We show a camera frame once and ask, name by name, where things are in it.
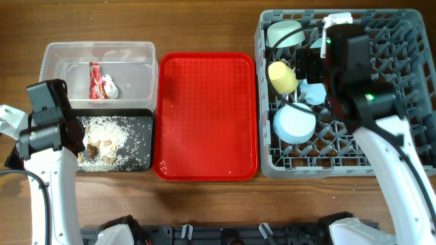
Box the yellow plastic cup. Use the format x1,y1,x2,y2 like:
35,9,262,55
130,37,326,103
268,61,298,95

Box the light blue plate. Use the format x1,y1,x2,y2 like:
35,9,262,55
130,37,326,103
300,38,326,105

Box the green bowl with food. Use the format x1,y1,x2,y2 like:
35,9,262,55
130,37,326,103
266,20,305,48

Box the red snack wrapper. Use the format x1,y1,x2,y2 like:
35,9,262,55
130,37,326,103
89,62,108,99

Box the white tissue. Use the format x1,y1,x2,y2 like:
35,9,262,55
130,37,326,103
102,74,119,99

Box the light blue bowl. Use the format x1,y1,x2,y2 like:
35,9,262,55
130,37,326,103
273,103,316,144

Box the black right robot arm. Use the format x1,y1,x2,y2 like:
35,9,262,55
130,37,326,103
314,22,435,244

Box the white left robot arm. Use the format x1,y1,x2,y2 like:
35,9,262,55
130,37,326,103
1,105,136,244

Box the grey dishwasher rack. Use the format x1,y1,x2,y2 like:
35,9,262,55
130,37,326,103
254,9,435,178

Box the spilled rice and food scraps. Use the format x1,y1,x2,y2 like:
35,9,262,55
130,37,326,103
75,115,153,172

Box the black rectangular tray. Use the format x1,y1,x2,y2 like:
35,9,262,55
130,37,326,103
67,108,154,172

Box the clear plastic bin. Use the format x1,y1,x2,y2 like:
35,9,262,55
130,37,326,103
40,42,158,111

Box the red plastic tray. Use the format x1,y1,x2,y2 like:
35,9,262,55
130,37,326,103
153,52,259,181

